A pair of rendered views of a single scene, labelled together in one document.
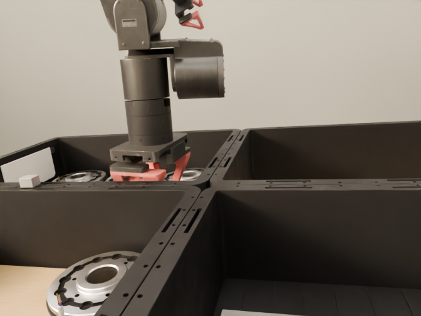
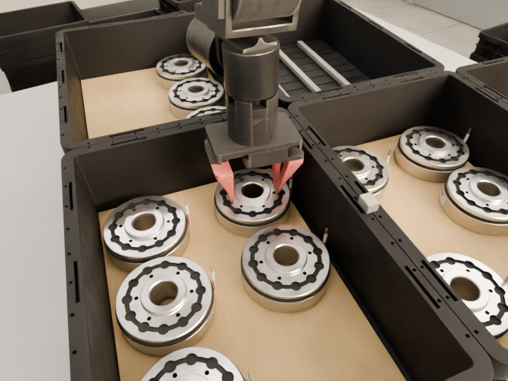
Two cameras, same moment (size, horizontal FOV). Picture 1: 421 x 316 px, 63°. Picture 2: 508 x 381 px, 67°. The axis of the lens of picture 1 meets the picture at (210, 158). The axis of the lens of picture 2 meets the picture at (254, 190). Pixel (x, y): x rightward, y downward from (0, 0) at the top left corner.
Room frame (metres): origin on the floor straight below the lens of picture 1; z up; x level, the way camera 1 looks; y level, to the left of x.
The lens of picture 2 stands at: (0.65, 0.37, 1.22)
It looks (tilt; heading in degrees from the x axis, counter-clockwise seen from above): 44 degrees down; 235
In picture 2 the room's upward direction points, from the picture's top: straight up
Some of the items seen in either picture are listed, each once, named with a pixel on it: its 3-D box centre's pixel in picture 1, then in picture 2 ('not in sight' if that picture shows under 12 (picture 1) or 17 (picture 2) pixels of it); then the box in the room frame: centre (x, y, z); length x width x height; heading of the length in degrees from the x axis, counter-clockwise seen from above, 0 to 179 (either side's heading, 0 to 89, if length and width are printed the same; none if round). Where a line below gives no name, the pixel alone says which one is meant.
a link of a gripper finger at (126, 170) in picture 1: (148, 183); (267, 165); (0.43, 0.08, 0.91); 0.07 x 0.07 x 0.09; 71
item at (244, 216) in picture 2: not in sight; (252, 193); (0.44, 0.07, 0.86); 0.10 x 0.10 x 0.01
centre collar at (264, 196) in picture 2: not in sight; (252, 191); (0.44, 0.07, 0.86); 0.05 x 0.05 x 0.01
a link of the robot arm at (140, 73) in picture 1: (150, 78); (248, 64); (0.44, 0.07, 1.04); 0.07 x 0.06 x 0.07; 87
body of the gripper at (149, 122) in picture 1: (150, 126); (252, 118); (0.44, 0.07, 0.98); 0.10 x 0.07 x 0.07; 161
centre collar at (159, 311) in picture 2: not in sight; (163, 293); (0.61, 0.15, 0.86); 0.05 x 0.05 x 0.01
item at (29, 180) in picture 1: (29, 181); (368, 202); (0.40, 0.22, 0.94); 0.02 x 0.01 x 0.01; 76
